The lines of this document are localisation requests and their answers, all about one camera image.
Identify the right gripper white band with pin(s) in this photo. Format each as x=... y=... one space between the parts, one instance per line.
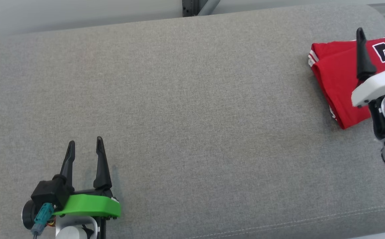
x=381 y=84

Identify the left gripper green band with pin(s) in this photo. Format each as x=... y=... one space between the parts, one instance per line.
x=89 y=204

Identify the red jersey with white trim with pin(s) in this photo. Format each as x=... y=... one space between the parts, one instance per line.
x=338 y=76

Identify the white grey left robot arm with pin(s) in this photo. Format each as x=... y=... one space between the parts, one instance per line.
x=73 y=232

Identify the grey fabric sofa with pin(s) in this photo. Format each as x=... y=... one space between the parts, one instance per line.
x=192 y=116

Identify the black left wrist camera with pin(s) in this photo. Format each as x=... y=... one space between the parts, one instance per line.
x=48 y=192

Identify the aluminium wall post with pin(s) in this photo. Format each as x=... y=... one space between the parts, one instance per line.
x=209 y=6

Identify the black metal post bracket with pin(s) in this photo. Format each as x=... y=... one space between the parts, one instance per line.
x=189 y=8

